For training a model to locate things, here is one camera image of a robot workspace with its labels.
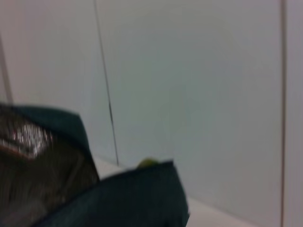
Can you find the green cucumber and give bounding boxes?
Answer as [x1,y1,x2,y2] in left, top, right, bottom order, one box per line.
[138,157,160,168]

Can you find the dark teal insulated lunch bag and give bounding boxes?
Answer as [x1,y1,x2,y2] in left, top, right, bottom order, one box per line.
[0,105,190,227]

